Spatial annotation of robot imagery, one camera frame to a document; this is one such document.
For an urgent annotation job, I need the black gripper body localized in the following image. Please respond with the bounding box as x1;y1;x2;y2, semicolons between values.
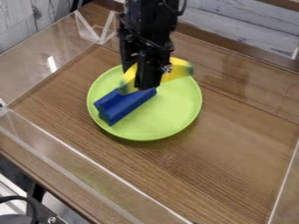
116;0;183;53

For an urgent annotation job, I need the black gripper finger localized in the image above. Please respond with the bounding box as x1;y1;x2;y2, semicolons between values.
134;51;171;90
117;27;138;72

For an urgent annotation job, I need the yellow toy banana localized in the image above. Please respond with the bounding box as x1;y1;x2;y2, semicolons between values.
117;57;193;95

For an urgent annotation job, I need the green round plate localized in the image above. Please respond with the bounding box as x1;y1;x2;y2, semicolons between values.
86;66;201;141

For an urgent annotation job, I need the blue plastic block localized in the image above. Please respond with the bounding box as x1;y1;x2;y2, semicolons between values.
93;88;156;126

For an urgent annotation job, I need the black chair part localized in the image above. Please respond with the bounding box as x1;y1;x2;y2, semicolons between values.
0;195;69;224

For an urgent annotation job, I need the clear acrylic triangular bracket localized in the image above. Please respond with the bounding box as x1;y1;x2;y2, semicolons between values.
74;10;117;46

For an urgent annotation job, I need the clear acrylic front wall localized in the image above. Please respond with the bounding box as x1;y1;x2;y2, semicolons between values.
0;99;192;224

